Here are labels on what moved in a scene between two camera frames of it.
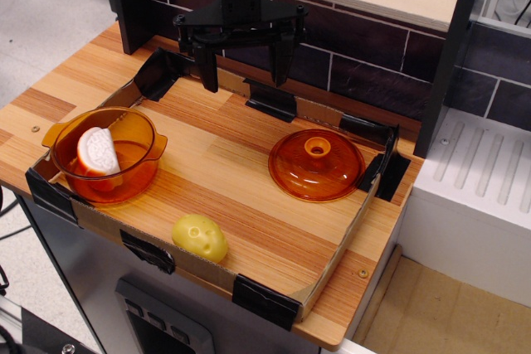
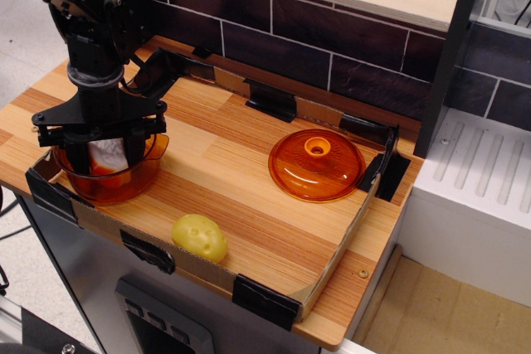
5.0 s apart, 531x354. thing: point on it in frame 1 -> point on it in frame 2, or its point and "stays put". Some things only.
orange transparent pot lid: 317,166 stays put
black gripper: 241,18 -> 95,111
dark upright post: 450,54 stays put
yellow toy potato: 198,234 stays put
